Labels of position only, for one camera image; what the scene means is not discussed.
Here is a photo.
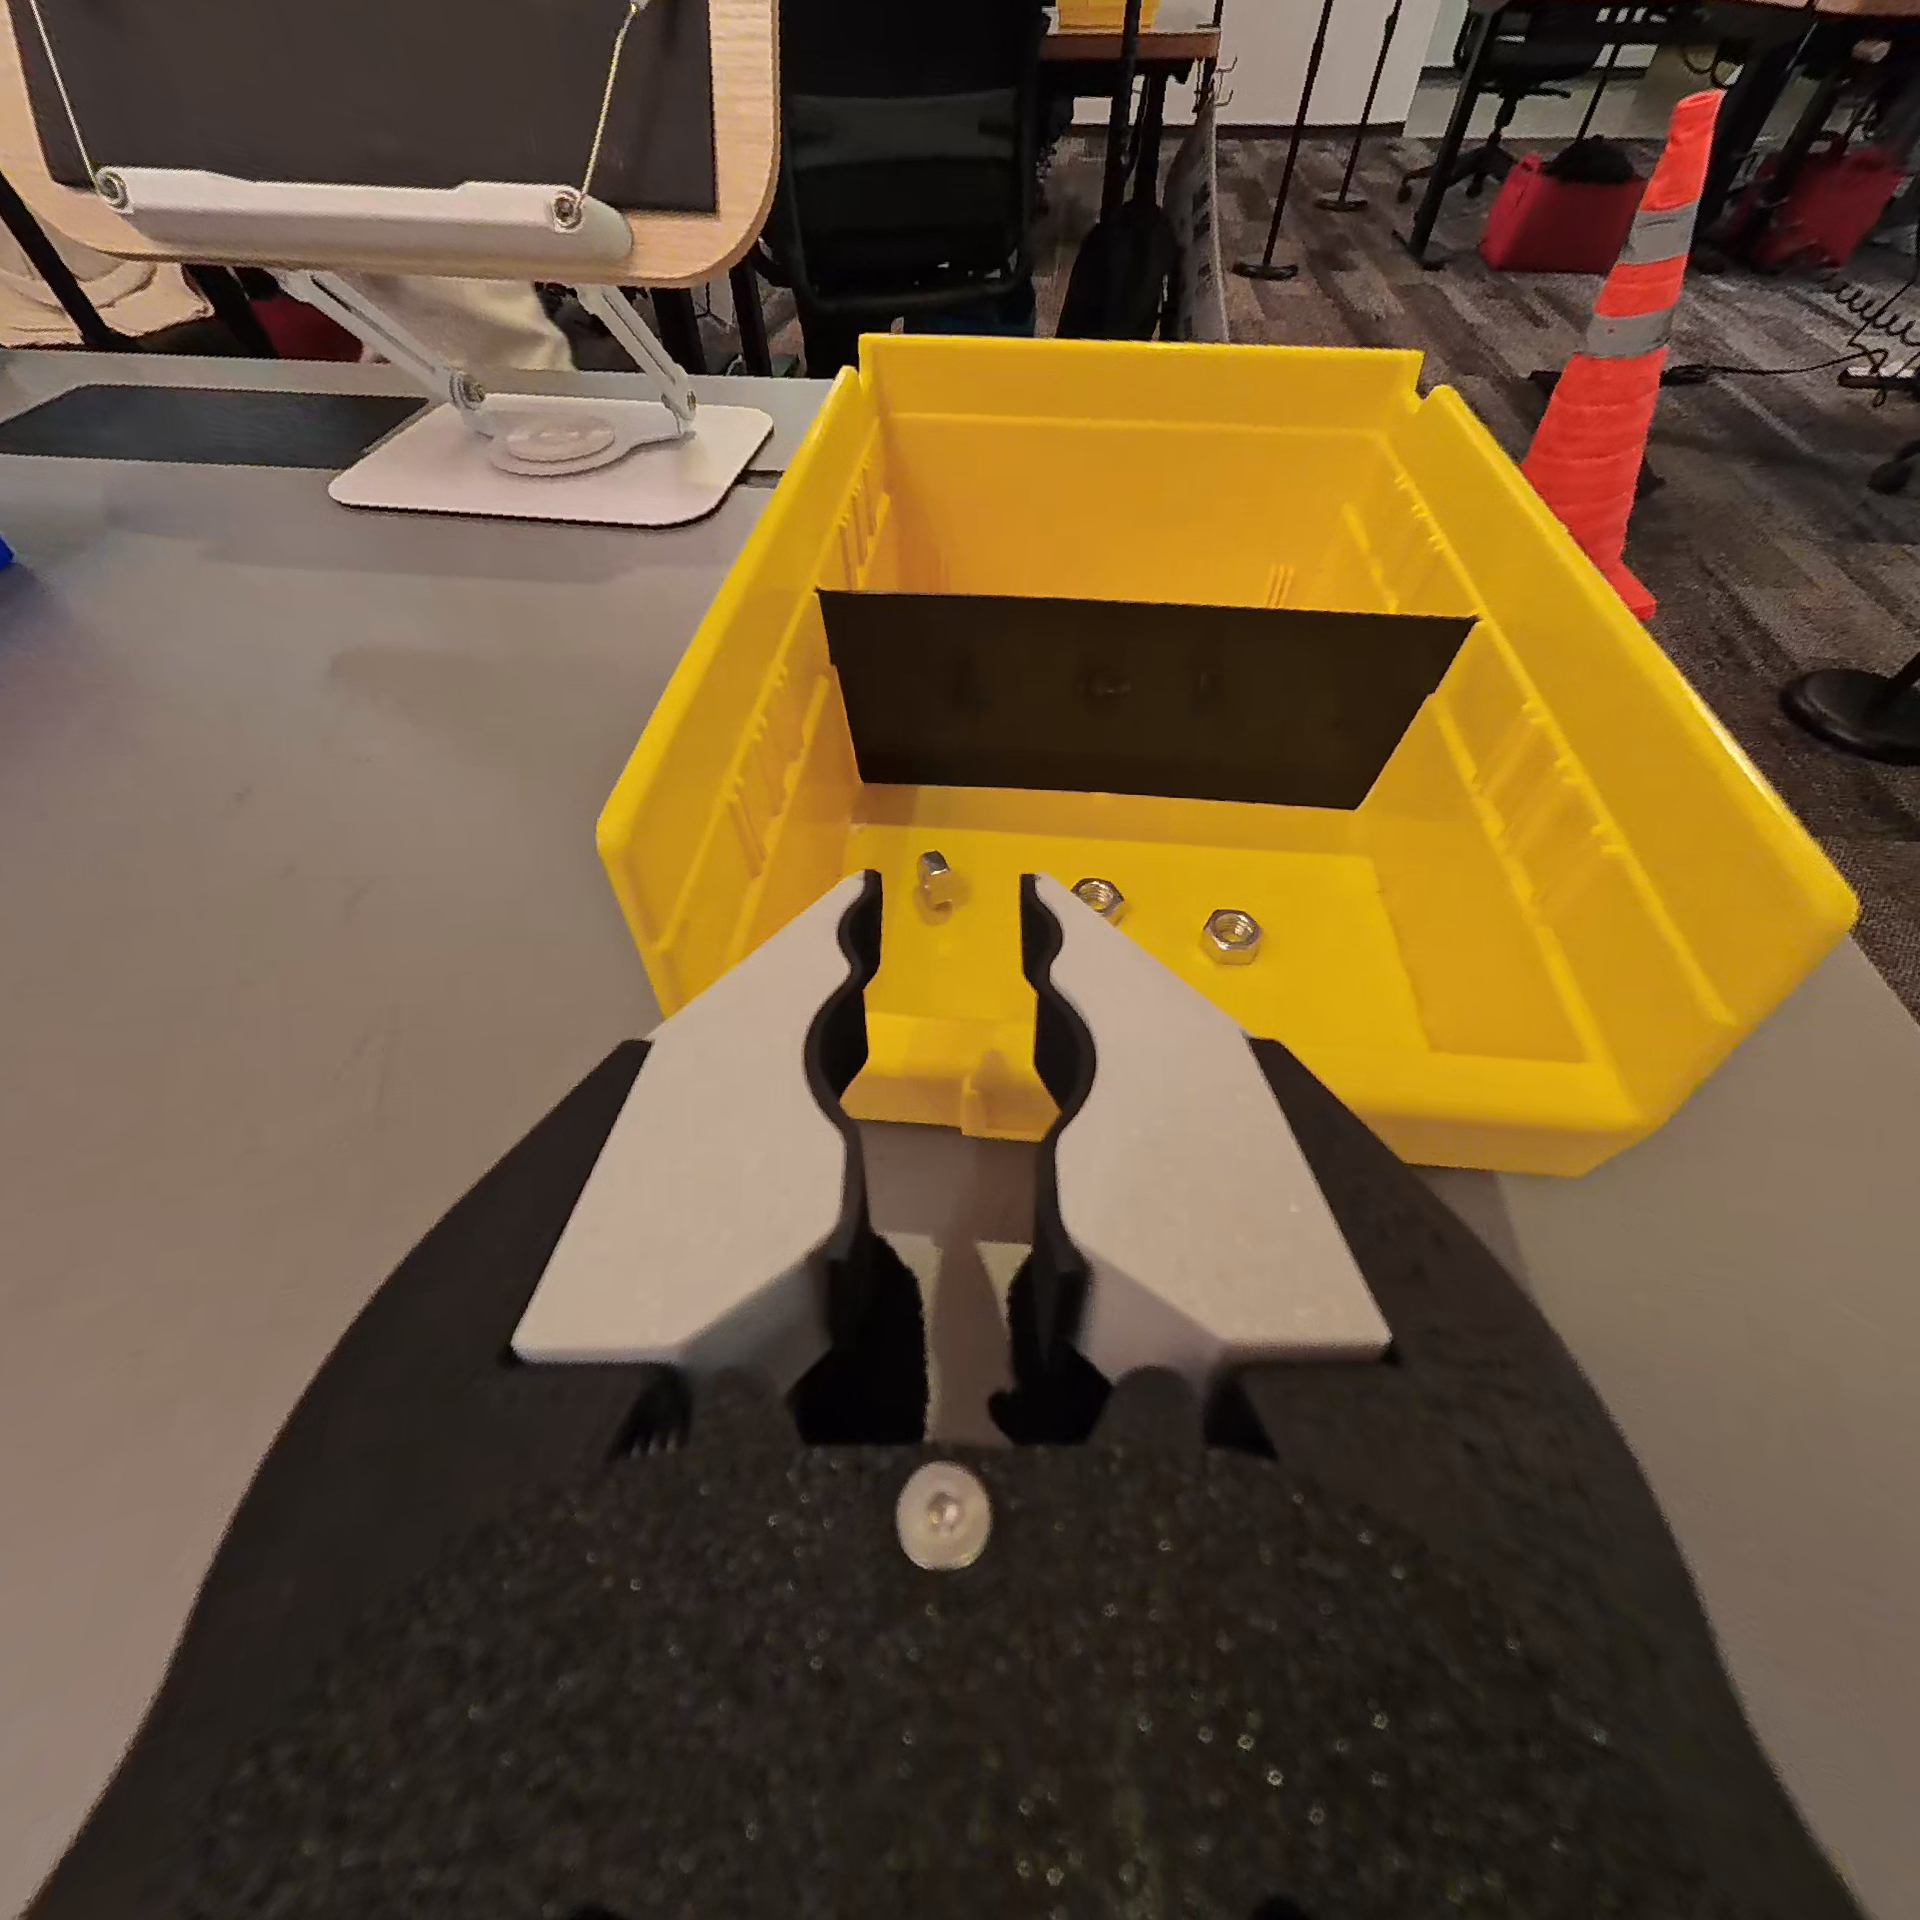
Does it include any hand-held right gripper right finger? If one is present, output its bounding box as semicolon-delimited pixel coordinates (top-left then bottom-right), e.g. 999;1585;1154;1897
1018;872;1395;1376

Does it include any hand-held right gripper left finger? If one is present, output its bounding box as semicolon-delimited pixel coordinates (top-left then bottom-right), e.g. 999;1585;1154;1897
511;865;888;1374

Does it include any yellow plastic bin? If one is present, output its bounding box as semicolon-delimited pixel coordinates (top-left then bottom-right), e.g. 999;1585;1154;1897
595;333;1863;1175

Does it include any grey desk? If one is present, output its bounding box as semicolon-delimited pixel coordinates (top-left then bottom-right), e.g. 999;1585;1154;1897
0;351;1920;1920

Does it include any grey desk mat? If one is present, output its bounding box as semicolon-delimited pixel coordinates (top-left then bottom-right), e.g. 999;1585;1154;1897
0;381;453;472

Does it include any black bin divider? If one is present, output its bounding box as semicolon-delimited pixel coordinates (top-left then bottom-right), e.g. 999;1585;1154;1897
817;589;1483;812

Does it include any white monitor stand base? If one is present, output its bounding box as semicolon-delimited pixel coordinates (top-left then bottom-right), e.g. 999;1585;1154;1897
276;269;778;529

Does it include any black round-base stand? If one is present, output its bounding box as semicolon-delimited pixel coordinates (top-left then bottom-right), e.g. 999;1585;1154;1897
1783;661;1920;768

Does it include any orange traffic cone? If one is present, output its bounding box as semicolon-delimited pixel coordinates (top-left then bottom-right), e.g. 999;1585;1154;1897
1517;89;1728;624

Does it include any beige jacket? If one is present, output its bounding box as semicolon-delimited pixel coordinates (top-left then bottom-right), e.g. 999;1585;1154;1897
0;224;213;349

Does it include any black office chair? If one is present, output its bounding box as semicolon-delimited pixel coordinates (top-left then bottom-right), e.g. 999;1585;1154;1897
772;0;1052;338

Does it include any white cable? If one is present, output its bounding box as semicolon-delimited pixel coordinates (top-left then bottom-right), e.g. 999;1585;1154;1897
24;0;115;190
567;0;655;213

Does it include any monitor with wooden frame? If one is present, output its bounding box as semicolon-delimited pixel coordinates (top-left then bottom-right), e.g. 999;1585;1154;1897
0;0;781;289

